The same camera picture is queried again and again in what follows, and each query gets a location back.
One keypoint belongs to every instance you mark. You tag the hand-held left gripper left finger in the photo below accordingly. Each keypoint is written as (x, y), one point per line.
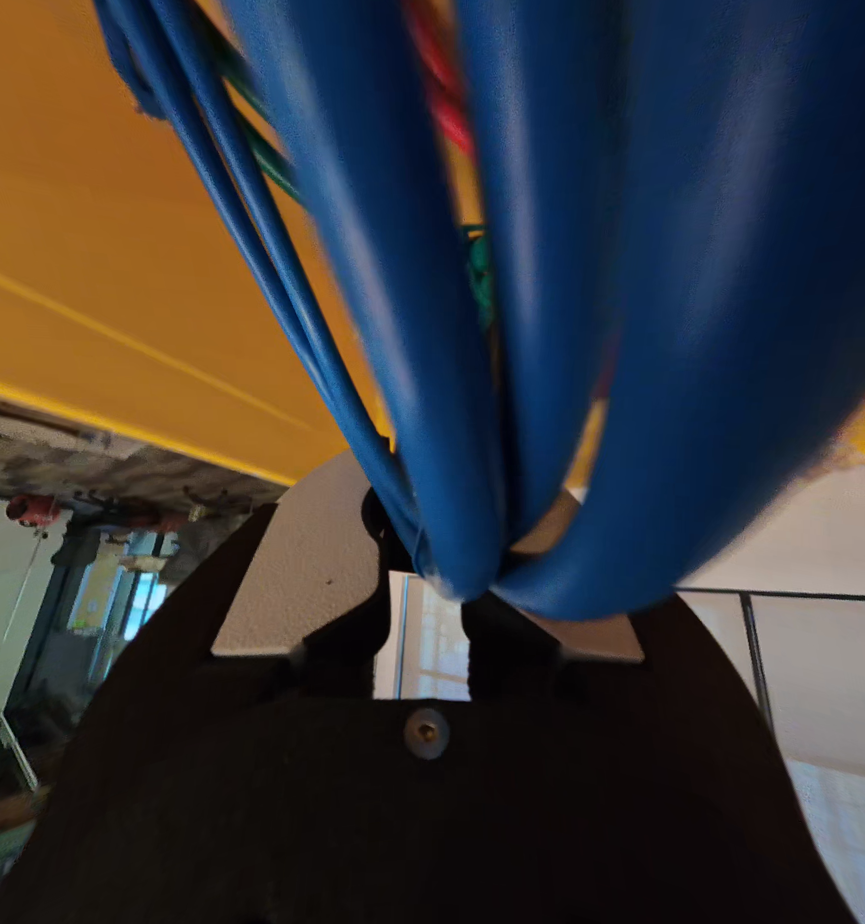
(295, 570)

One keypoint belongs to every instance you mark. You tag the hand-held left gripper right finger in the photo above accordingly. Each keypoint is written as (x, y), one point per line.
(598, 639)

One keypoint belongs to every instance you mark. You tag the yellow plastic bin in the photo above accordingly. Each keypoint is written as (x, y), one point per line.
(114, 216)

